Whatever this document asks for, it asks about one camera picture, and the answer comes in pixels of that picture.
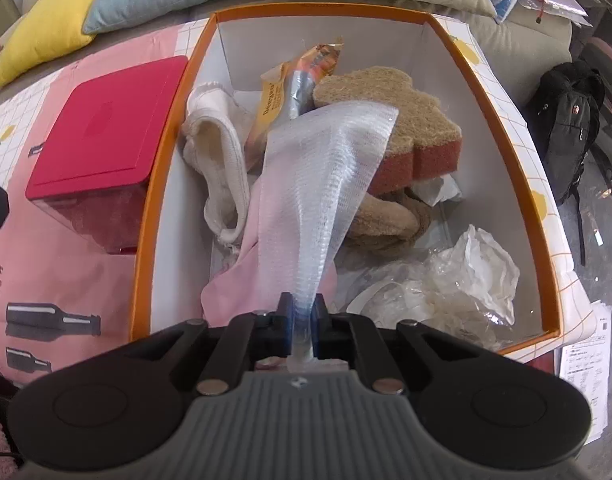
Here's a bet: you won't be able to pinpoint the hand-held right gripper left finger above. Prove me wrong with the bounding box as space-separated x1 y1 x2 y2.
120 292 293 396

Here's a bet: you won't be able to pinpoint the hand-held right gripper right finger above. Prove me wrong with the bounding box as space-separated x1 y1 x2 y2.
310 292 488 396

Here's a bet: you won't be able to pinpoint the white mesh cloth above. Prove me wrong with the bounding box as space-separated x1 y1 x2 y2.
258 100 400 361

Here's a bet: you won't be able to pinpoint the orange-rimmed cardboard box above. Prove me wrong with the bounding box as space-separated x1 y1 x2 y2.
130 2 565 362

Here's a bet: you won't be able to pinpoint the pale pink cloth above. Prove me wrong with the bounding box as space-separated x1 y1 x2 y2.
201 180 340 327

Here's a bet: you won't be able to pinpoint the pink printed tablecloth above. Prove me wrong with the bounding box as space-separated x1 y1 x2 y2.
0 12 575 392

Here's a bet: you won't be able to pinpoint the red lidded plastic box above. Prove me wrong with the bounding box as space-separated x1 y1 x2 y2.
25 56 190 257

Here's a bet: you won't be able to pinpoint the crumpled clear plastic bag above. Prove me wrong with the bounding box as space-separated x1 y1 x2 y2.
346 225 521 352

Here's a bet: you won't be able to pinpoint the white knitted cloth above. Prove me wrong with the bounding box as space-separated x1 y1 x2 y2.
180 80 253 249

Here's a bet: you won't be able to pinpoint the crumpled white tissue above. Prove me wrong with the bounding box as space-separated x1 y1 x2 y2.
411 172 465 207

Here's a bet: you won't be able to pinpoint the yellow cushion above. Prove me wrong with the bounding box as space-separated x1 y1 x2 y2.
0 0 125 92

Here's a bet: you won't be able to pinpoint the orange snack packet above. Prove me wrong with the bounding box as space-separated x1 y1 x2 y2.
244 37 345 157

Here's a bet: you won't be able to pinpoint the bear-shaped scouring sponge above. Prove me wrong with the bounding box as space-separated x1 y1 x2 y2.
313 67 462 197

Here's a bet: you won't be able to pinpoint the printed paper sheets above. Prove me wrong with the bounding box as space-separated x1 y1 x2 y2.
556 300 612 447

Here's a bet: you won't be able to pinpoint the black backpack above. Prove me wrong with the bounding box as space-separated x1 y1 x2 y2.
526 60 607 207

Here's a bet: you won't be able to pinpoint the beige sofa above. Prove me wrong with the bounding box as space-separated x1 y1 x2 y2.
0 0 575 107

